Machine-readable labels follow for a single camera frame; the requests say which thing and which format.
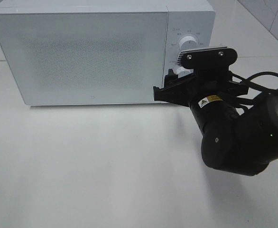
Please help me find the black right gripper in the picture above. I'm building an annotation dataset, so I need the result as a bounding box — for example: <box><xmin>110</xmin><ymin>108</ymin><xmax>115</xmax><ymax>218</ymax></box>
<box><xmin>153</xmin><ymin>69</ymin><xmax>248</xmax><ymax>135</ymax></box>

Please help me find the white timer knob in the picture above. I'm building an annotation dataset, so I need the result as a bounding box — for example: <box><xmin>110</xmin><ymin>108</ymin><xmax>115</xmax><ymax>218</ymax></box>
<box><xmin>173</xmin><ymin>67</ymin><xmax>189</xmax><ymax>78</ymax></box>

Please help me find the white microwave door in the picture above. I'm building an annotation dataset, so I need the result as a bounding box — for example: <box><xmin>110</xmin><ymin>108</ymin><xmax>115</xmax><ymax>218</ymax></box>
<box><xmin>0</xmin><ymin>13</ymin><xmax>167</xmax><ymax>105</ymax></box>

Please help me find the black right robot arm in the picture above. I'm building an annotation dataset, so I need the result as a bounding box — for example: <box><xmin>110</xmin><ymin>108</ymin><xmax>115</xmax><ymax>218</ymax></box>
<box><xmin>153</xmin><ymin>69</ymin><xmax>278</xmax><ymax>176</ymax></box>

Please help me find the upper white power knob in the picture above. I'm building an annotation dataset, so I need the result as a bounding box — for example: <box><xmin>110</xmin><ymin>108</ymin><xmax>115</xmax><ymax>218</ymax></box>
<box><xmin>178</xmin><ymin>34</ymin><xmax>198</xmax><ymax>51</ymax></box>

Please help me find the white microwave oven body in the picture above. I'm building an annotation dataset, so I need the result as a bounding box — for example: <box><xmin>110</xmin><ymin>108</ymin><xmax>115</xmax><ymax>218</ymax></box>
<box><xmin>0</xmin><ymin>0</ymin><xmax>216</xmax><ymax>107</ymax></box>

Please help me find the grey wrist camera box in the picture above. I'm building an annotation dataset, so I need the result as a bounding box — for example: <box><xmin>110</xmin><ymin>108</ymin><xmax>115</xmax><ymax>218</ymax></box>
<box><xmin>177</xmin><ymin>46</ymin><xmax>238</xmax><ymax>70</ymax></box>

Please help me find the black camera cable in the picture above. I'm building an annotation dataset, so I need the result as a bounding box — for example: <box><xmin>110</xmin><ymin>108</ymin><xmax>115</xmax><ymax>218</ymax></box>
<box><xmin>229</xmin><ymin>72</ymin><xmax>278</xmax><ymax>112</ymax></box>

